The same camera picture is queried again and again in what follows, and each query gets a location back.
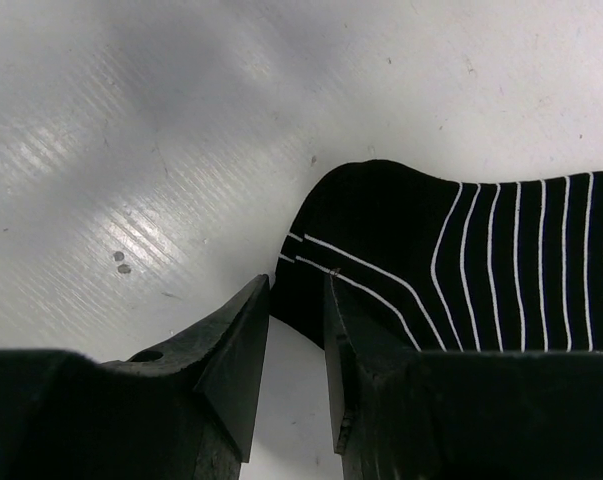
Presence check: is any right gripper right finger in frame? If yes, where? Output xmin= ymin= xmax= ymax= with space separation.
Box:
xmin=324 ymin=276 xmax=603 ymax=479

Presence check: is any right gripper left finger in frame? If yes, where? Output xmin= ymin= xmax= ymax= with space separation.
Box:
xmin=0 ymin=275 xmax=270 ymax=479

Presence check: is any black white striped sock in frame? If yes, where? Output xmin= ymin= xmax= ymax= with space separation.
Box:
xmin=271 ymin=160 xmax=603 ymax=352

